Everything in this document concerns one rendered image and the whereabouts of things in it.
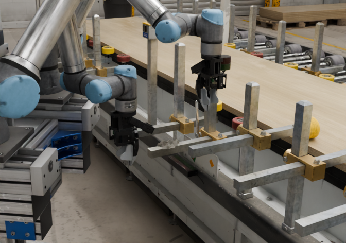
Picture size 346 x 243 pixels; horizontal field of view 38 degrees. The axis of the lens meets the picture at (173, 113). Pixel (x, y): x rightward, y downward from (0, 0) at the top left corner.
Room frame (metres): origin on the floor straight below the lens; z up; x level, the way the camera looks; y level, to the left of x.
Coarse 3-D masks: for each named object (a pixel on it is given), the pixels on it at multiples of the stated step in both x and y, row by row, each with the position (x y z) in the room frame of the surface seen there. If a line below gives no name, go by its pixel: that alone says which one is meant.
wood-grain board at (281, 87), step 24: (120, 24) 4.12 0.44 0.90; (120, 48) 3.19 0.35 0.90; (144, 48) 3.20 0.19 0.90; (168, 48) 3.21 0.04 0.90; (192, 48) 3.22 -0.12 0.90; (168, 72) 2.61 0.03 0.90; (240, 72) 2.63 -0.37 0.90; (264, 72) 2.64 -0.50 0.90; (288, 72) 2.65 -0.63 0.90; (240, 96) 2.19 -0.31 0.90; (264, 96) 2.20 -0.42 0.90; (288, 96) 2.21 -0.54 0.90; (312, 96) 2.21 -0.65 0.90; (336, 96) 2.22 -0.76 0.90; (264, 120) 1.88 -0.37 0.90; (288, 120) 1.88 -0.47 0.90; (336, 120) 1.89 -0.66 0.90; (312, 144) 1.64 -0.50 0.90; (336, 144) 1.64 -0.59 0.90
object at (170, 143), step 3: (162, 141) 1.70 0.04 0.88; (165, 141) 1.71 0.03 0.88; (168, 141) 1.70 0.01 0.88; (171, 141) 1.70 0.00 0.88; (174, 141) 1.70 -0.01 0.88; (177, 141) 1.72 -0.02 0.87; (159, 144) 1.70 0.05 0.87; (162, 144) 1.69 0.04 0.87; (165, 144) 1.70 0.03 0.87; (168, 144) 1.68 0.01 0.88; (171, 144) 1.69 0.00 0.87; (174, 144) 1.70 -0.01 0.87; (177, 144) 1.70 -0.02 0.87; (165, 147) 1.67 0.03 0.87; (168, 147) 1.67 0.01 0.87; (171, 147) 1.67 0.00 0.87; (174, 147) 1.68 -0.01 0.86
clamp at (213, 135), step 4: (204, 132) 1.82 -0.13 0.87; (208, 132) 1.81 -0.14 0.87; (212, 132) 1.81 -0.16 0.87; (216, 132) 1.82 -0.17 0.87; (204, 136) 1.82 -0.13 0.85; (212, 136) 1.77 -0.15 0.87; (216, 136) 1.77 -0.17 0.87; (224, 136) 1.77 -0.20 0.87; (212, 140) 1.77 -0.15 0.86; (216, 140) 1.75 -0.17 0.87
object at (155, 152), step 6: (228, 132) 1.84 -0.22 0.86; (234, 132) 1.84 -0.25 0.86; (198, 138) 1.77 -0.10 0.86; (204, 138) 1.77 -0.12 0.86; (210, 138) 1.77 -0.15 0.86; (180, 144) 1.72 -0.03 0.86; (186, 144) 1.72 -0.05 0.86; (192, 144) 1.73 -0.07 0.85; (150, 150) 1.65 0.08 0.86; (156, 150) 1.66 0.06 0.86; (162, 150) 1.67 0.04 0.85; (168, 150) 1.68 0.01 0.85; (174, 150) 1.70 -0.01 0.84; (180, 150) 1.71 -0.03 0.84; (186, 150) 1.72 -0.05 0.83; (150, 156) 1.65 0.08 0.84; (156, 156) 1.66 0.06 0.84
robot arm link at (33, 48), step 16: (48, 0) 1.36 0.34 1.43; (64, 0) 1.36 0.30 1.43; (80, 0) 1.41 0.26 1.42; (48, 16) 1.33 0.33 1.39; (64, 16) 1.35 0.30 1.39; (32, 32) 1.30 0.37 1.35; (48, 32) 1.31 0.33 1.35; (16, 48) 1.28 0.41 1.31; (32, 48) 1.27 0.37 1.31; (48, 48) 1.30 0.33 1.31; (0, 64) 1.24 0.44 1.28; (16, 64) 1.23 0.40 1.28; (32, 64) 1.26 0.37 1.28; (0, 80) 1.19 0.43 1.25; (16, 80) 1.19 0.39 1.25; (32, 80) 1.22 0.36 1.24; (0, 96) 1.16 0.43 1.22; (16, 96) 1.19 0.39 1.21; (32, 96) 1.22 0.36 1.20; (0, 112) 1.18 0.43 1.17; (16, 112) 1.19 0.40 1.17
